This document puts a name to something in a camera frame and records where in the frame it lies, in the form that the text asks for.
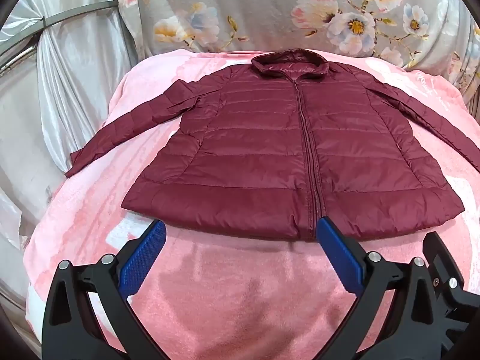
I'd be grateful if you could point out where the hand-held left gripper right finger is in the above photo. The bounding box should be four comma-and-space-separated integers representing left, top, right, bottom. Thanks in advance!
316, 215, 442, 360

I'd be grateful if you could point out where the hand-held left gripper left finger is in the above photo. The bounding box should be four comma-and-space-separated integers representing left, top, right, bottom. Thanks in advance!
43, 219, 167, 360

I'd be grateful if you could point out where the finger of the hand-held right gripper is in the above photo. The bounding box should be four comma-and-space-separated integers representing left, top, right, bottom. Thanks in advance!
423, 231, 468, 298

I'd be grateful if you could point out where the maroon puffer jacket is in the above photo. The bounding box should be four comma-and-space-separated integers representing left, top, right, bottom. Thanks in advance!
64, 48, 480, 241

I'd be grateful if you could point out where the pink fleece blanket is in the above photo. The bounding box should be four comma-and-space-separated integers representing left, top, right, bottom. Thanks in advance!
22, 48, 480, 360

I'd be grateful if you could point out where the silver satin curtain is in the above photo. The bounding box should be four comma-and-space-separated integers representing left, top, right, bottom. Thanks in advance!
0, 0, 151, 308

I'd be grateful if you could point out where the grey metal bar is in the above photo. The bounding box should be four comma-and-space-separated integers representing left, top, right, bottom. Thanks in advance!
0, 1, 118, 51

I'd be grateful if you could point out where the grey floral cloth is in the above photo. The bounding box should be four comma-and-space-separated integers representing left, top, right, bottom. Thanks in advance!
112, 0, 480, 106

